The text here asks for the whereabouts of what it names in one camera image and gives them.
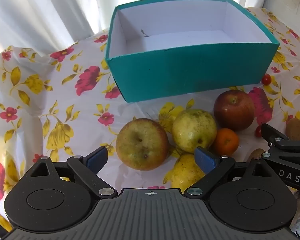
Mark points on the floral tablecloth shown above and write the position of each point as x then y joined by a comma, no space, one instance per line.
65,100

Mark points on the brown kiwi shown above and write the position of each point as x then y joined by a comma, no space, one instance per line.
255,153
295,128

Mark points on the red cherry tomato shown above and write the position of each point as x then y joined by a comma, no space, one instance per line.
266,79
258,131

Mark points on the white curtain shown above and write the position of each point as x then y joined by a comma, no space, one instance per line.
40,17

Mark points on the teal cardboard box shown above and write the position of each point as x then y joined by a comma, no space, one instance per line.
190,72

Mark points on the yellow pear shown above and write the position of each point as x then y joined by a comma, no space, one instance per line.
185,171

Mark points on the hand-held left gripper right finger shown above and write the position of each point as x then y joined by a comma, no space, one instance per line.
204,160

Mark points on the orange mandarin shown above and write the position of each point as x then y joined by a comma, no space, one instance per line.
226,141

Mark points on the large yellow-green apple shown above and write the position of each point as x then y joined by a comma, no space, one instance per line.
140,145

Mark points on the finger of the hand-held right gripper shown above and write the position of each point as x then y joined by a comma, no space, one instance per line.
273,136

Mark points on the red apple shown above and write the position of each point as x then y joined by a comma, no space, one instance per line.
233,111

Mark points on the speckled green apple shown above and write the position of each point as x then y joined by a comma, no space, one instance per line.
193,130

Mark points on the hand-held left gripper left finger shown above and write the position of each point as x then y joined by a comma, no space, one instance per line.
98,158

